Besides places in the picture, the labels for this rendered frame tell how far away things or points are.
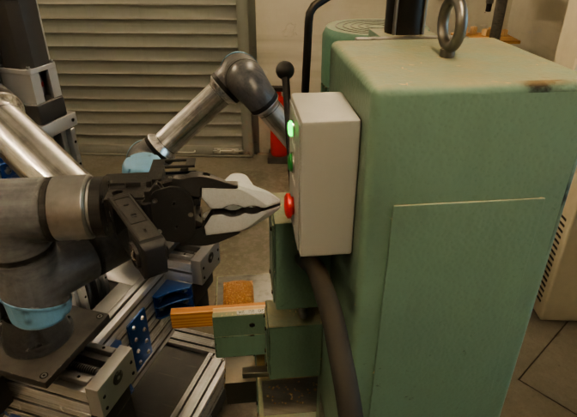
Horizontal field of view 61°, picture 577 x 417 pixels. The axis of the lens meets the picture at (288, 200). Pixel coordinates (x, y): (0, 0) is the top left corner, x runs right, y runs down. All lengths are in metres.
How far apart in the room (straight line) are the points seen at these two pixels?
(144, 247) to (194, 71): 3.52
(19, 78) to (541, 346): 2.27
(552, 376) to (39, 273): 2.15
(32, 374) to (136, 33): 3.12
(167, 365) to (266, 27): 2.62
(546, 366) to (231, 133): 2.77
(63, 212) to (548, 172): 0.51
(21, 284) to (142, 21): 3.44
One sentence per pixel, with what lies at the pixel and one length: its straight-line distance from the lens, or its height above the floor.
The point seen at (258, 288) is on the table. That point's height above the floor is 0.90.
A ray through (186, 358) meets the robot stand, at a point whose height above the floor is 0.21.
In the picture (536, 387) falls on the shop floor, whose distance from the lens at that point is 2.39.
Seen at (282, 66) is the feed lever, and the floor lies 1.42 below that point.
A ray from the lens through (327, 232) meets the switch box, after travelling 0.54.
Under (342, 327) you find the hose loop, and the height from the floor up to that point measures 1.29.
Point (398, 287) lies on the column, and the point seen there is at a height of 1.30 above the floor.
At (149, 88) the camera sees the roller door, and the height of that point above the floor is 0.56.
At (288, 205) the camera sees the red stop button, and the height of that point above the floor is 1.37.
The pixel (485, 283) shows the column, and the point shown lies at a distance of 0.60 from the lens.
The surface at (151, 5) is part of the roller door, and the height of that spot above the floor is 1.17.
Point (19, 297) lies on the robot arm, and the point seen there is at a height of 1.26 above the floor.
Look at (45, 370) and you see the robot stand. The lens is 1.23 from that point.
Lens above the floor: 1.64
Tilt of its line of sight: 29 degrees down
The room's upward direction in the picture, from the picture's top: straight up
